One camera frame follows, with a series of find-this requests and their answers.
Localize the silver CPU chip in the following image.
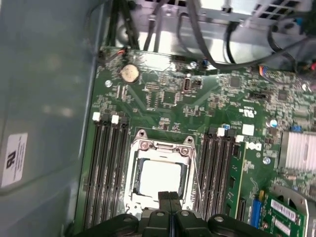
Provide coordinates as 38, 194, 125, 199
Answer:
135, 157, 190, 198

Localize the silver metal bracket box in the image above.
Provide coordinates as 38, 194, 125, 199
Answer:
198, 0, 259, 15

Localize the metal locking lever wire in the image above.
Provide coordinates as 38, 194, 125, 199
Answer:
190, 147, 205, 219

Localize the blue expansion slot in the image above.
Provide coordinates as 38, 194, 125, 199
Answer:
249, 189, 263, 229

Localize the black flat data cable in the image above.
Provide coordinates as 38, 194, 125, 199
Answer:
186, 0, 223, 67

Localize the metal socket cover frame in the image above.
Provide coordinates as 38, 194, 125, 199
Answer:
125, 138, 198, 210

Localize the short black expansion slot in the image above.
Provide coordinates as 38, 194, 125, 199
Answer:
236, 197, 248, 222

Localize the CPU socket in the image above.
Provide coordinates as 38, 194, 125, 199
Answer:
123, 128, 199, 215

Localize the round coin battery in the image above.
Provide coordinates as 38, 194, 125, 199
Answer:
120, 64, 140, 84

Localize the black power cable bundle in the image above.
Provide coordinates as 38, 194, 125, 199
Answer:
107, 0, 140, 50

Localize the white label sticker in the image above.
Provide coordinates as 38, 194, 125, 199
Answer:
0, 132, 29, 189

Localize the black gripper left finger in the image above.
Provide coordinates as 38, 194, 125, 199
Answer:
74, 192, 172, 237

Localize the silver chipset heatsink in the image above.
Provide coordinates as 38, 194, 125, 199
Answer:
280, 130, 316, 171

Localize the green motherboard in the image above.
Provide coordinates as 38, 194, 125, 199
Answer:
74, 45, 316, 237

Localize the black PC case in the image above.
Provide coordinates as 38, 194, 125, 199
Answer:
0, 0, 316, 237

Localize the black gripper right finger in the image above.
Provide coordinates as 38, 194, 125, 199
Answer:
171, 192, 271, 237

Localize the small graphics card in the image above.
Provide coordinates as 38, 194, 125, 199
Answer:
261, 185, 316, 237

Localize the green RAM stick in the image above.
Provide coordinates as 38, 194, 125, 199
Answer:
222, 140, 247, 223

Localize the grey cable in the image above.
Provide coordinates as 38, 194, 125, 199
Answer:
143, 0, 171, 52

